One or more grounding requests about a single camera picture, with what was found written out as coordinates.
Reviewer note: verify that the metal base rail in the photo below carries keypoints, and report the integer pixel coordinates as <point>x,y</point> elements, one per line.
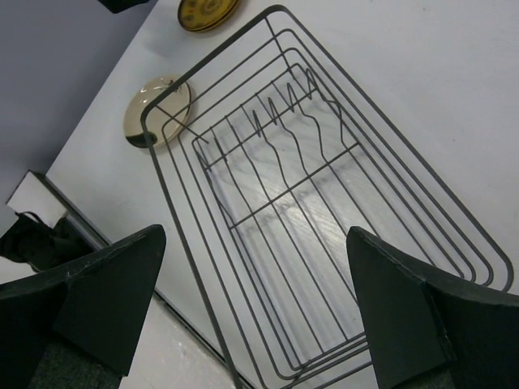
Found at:
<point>37,194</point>

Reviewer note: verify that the cream floral plate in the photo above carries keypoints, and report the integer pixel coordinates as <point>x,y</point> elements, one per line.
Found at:
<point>164,121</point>

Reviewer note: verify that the yellow patterned plate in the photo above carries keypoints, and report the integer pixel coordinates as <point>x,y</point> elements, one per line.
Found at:
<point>205,15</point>

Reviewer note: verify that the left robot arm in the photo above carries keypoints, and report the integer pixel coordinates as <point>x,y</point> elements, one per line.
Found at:
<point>33,242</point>

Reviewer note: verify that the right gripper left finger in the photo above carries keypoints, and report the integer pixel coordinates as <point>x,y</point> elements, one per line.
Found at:
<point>78,325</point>

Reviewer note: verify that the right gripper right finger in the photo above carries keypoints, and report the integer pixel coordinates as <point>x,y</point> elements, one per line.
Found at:
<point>427,328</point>

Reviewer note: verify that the black wire dish rack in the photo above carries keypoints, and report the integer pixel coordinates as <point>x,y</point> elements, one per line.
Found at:
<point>281,155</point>

